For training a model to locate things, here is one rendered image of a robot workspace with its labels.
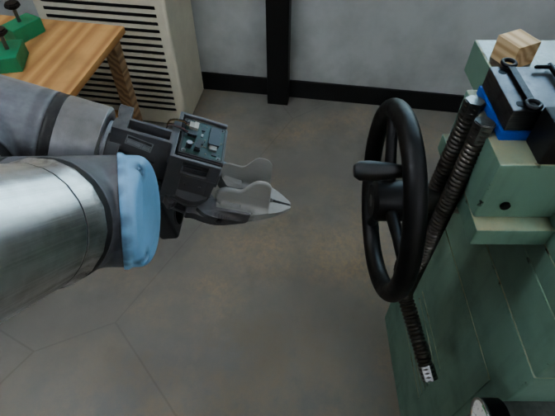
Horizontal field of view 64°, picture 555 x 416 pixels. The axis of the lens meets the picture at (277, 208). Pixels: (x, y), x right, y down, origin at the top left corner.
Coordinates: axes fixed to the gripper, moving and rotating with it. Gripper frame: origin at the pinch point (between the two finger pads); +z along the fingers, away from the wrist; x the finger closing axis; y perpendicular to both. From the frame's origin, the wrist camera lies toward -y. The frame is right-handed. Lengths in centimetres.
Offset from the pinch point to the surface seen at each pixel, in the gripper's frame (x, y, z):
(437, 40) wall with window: 139, -26, 78
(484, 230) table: -1.8, 7.3, 23.9
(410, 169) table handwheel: 1.5, 10.3, 12.3
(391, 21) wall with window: 141, -27, 57
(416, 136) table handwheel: 5.4, 12.1, 12.7
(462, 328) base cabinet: 1.4, -19.8, 43.0
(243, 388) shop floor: 9, -86, 22
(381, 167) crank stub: 2.8, 8.2, 9.9
